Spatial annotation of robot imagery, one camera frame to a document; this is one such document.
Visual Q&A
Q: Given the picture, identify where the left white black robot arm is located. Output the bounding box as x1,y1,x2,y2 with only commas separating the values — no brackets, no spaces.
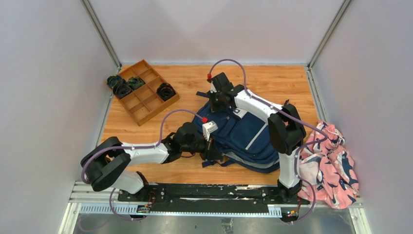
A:
80,121,223,201

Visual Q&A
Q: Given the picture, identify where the pink patterned cloth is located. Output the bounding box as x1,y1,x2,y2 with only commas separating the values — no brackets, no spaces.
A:
298,120,359,209

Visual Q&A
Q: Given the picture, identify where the aluminium slotted rail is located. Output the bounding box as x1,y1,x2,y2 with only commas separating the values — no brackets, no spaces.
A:
69,182,282,218

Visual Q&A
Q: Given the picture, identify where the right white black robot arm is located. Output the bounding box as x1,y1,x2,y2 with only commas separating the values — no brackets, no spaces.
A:
207,72,306,204

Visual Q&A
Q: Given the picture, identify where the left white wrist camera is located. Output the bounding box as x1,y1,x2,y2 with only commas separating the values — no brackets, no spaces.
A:
202,121,218,141

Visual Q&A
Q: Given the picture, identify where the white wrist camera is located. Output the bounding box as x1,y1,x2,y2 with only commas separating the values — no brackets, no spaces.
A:
202,121,218,141
209,82,217,94

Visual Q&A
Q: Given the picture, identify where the black rolled belt in tray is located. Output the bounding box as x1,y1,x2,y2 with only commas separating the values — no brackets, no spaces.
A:
156,82,176,101

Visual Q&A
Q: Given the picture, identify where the wooden compartment tray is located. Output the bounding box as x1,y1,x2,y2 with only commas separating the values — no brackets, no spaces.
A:
118,59,180,126

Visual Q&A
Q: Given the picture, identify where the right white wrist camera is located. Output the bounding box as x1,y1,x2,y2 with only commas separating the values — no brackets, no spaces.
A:
209,82,217,94

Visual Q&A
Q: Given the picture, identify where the green rolled band in tray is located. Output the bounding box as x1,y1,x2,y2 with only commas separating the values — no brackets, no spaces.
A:
127,77,146,90

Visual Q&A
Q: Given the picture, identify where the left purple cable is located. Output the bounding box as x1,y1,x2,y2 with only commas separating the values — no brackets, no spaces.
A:
80,109,208,222

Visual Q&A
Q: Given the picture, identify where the dark green rolled band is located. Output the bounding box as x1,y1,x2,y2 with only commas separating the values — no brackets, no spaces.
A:
106,75,123,89

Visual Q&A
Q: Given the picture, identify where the black rolled band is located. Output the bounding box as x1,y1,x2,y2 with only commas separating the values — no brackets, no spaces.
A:
113,80,132,99

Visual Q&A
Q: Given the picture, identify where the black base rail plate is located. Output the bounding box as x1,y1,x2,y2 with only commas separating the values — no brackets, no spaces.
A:
116,183,300,214

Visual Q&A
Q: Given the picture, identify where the navy blue backpack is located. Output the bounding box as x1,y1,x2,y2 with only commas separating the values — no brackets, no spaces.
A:
197,102,280,174

